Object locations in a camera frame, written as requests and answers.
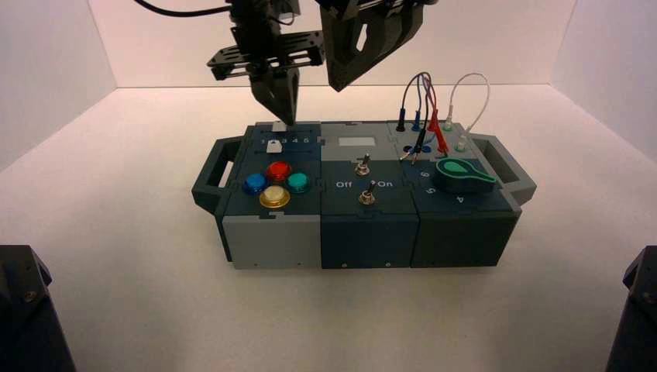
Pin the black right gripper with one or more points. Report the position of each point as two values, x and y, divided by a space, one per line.
395 2

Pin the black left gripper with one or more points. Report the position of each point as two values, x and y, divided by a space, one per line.
256 33

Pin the white slider knob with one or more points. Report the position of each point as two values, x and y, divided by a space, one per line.
274 148
279 127

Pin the red dome push button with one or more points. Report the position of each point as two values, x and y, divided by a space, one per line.
278 170

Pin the white display screen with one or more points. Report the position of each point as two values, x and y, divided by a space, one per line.
357 142

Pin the teal dome push button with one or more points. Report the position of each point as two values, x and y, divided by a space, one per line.
297 182

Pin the blue dome push button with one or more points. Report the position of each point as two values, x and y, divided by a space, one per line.
255 183

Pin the yellow dome push button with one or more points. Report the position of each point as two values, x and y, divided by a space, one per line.
274 197

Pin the dark modular task box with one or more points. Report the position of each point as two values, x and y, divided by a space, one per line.
359 236

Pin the green pointer rotary knob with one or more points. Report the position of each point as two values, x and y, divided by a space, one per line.
460 177

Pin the metal toggle switch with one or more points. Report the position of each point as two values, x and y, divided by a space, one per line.
366 195
363 165

